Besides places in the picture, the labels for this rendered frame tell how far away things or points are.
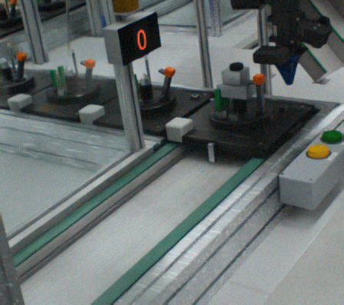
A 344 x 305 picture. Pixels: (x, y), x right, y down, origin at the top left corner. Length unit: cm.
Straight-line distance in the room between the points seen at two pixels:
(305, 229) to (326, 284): 16
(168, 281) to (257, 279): 21
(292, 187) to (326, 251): 13
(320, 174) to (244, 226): 18
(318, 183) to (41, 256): 51
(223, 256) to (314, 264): 16
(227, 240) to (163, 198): 22
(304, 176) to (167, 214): 26
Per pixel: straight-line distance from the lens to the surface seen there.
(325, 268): 116
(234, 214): 112
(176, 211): 124
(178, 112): 153
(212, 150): 136
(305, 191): 122
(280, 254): 120
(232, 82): 141
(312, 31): 129
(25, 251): 116
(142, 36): 129
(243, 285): 113
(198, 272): 105
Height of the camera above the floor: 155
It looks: 24 degrees down
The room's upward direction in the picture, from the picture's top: 8 degrees counter-clockwise
